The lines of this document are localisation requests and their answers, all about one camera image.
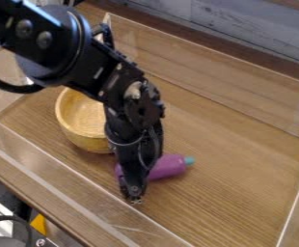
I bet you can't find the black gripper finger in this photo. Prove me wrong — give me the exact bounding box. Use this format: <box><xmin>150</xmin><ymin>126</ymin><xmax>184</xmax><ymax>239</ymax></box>
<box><xmin>118</xmin><ymin>168</ymin><xmax>148</xmax><ymax>205</ymax></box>

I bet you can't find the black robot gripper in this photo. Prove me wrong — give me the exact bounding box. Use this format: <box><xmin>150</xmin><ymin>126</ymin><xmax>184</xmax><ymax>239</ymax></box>
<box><xmin>76</xmin><ymin>25</ymin><xmax>166</xmax><ymax>180</ymax></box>

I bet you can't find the brown wooden bowl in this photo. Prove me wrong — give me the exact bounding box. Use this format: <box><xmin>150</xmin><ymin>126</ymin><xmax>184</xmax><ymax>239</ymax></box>
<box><xmin>56</xmin><ymin>88</ymin><xmax>111</xmax><ymax>153</ymax></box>

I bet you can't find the purple toy eggplant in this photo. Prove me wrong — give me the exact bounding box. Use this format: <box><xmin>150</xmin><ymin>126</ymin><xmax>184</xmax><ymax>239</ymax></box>
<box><xmin>114</xmin><ymin>153</ymin><xmax>196</xmax><ymax>181</ymax></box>

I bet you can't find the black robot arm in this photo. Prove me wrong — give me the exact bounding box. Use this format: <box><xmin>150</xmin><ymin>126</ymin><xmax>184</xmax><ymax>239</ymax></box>
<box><xmin>0</xmin><ymin>0</ymin><xmax>166</xmax><ymax>204</ymax></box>

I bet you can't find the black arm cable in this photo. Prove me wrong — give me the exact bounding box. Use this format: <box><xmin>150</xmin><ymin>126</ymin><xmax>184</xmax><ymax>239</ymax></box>
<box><xmin>0</xmin><ymin>69</ymin><xmax>47</xmax><ymax>95</ymax></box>

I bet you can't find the yellow warning sticker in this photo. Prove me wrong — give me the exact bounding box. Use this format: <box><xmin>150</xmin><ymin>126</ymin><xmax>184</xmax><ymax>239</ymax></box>
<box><xmin>31</xmin><ymin>214</ymin><xmax>47</xmax><ymax>235</ymax></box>

